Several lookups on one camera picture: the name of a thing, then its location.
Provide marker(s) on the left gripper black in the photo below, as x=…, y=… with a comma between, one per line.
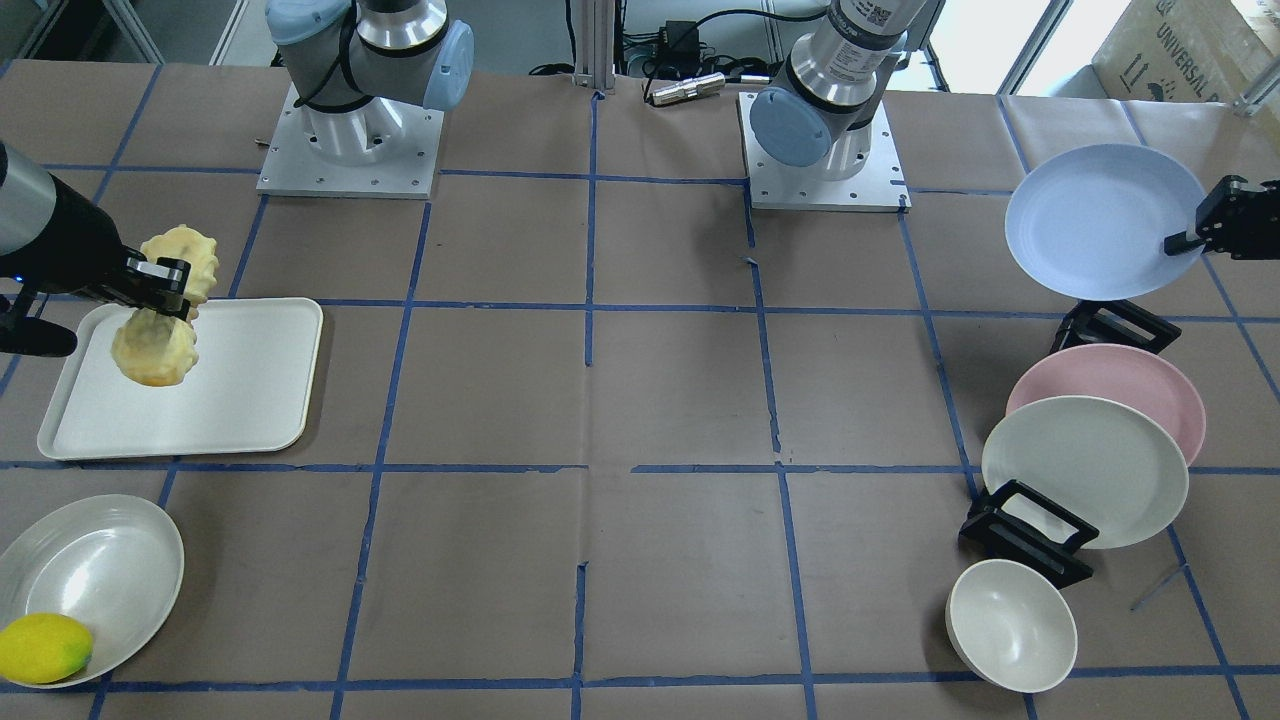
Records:
x=1240, y=218

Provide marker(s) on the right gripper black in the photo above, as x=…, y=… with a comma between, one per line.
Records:
x=72, y=254

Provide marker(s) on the blue round plate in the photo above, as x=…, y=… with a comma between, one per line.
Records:
x=1091, y=222

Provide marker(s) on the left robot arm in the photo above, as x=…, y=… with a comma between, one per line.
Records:
x=815, y=138

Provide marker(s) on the black plate rack rear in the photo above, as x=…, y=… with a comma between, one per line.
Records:
x=1118, y=322

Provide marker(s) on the black plate rack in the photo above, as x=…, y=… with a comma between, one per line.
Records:
x=1118, y=322
x=1007, y=537

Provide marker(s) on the pink plate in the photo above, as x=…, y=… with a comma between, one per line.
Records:
x=1126, y=375

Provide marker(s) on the white round plate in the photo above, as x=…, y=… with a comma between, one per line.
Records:
x=1103, y=461

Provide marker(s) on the white oval plate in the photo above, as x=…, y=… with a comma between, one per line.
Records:
x=114, y=563

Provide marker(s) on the black plate rack front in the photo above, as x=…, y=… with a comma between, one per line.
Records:
x=1007, y=537

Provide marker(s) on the cardboard box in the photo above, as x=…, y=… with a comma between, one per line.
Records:
x=1187, y=51

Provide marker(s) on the white rectangular tray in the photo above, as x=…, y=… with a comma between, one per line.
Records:
x=249, y=391

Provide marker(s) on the yellow lemon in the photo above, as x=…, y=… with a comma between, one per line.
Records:
x=44, y=647

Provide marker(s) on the white bowl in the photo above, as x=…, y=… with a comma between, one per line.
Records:
x=1011, y=626

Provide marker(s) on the silver metal cylinder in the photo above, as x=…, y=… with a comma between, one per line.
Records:
x=687, y=90

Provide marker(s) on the black power adapter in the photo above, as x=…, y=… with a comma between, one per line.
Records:
x=678, y=42

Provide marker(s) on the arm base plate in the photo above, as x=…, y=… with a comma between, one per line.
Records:
x=862, y=172
x=386, y=150

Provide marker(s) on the aluminium frame post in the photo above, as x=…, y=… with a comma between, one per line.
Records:
x=595, y=36

